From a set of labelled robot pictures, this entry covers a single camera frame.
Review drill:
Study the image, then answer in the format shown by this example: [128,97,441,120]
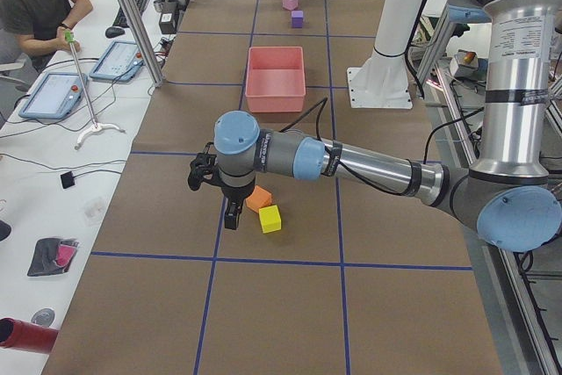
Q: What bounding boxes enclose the dark cloth with pink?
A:
[27,237,79,277]

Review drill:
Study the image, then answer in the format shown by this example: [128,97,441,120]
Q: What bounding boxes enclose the pink plastic bin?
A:
[245,46,306,113]

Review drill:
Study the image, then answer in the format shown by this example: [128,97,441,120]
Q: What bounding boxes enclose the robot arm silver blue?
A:
[213,0,561,252]

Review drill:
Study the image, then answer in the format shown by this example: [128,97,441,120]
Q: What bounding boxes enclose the far blue teach pendant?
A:
[89,40,143,83]

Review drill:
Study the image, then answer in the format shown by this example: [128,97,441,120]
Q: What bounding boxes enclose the blue teach pendant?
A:
[18,72,83,119]
[89,40,143,83]

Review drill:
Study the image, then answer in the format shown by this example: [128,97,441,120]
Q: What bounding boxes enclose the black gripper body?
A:
[220,172,256,202]

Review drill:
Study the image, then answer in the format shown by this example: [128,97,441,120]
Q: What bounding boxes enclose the aluminium frame post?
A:
[118,0,164,88]

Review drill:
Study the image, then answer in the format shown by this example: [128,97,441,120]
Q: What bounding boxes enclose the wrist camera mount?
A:
[187,141,221,191]

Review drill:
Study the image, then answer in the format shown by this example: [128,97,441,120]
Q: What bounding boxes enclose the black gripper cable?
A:
[280,97,409,196]

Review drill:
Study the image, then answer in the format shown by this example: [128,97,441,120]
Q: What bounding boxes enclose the pink foam block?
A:
[282,0,299,11]

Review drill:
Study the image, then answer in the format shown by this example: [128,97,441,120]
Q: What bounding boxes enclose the black computer mouse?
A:
[104,26,125,39]

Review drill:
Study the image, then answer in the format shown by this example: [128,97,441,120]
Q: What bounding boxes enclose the orange foam block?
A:
[246,185,273,213]

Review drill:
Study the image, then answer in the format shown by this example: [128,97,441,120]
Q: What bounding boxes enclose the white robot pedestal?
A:
[347,0,427,110]

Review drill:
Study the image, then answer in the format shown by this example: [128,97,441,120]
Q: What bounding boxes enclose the near blue teach pendant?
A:
[18,72,83,119]

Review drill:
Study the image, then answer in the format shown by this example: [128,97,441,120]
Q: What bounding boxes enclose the red cylinder bottle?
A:
[1,318,59,354]

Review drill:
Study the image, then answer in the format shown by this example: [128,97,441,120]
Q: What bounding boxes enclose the seated person dark shirt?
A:
[1,0,93,73]

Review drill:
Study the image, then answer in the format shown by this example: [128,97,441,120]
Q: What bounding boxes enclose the small black square device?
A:
[60,170,76,190]

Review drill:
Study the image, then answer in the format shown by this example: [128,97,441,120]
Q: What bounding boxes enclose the yellow foam block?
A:
[258,205,282,234]

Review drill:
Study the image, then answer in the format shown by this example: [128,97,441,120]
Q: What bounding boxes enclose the purple foam block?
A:
[291,10,304,28]

